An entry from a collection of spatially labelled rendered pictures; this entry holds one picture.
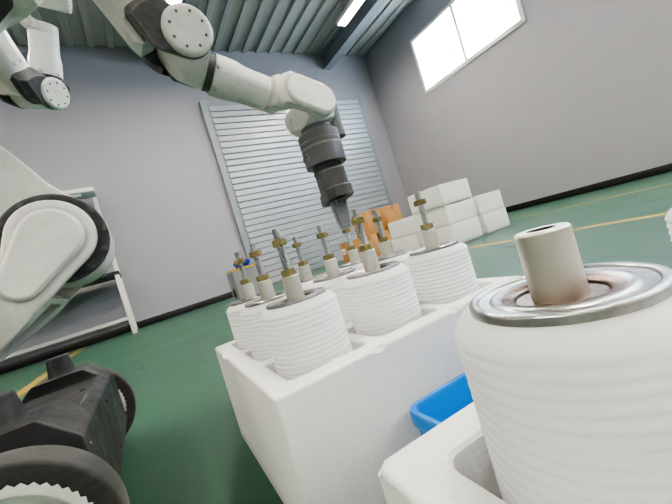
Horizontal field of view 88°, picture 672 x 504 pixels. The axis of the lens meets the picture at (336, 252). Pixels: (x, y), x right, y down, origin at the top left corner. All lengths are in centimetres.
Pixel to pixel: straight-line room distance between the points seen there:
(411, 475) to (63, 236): 58
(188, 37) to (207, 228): 508
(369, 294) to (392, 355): 8
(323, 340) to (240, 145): 578
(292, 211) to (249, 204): 74
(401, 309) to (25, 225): 54
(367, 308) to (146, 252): 520
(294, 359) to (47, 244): 42
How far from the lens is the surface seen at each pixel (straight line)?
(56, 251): 65
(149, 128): 608
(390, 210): 461
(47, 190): 72
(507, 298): 18
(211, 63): 72
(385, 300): 44
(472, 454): 22
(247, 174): 596
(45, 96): 121
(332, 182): 71
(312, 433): 38
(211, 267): 561
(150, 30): 69
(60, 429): 53
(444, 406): 42
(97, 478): 48
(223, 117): 626
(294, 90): 73
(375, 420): 41
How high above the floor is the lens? 30
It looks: 1 degrees down
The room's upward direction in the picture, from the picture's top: 17 degrees counter-clockwise
